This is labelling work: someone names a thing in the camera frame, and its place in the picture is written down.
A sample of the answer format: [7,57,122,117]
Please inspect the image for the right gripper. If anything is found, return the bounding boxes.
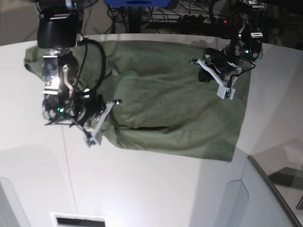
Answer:
[68,93,122,147]

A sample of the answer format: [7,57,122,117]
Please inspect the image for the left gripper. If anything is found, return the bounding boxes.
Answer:
[190,47,244,99]

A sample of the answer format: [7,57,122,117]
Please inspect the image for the green t-shirt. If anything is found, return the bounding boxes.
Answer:
[23,40,252,163]

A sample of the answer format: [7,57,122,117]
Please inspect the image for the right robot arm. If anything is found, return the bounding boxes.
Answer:
[34,0,121,147]

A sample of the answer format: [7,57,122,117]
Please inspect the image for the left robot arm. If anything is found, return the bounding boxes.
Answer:
[191,0,264,100]

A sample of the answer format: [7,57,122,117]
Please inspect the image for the black power strip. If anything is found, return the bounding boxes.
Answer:
[149,13,237,26]

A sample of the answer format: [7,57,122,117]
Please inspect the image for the white label plate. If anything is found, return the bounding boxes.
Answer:
[50,212,108,227]

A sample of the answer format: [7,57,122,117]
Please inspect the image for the black table leg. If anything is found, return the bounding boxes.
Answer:
[126,7,144,34]

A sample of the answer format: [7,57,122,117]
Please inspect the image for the blue box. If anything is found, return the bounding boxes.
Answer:
[105,0,170,7]

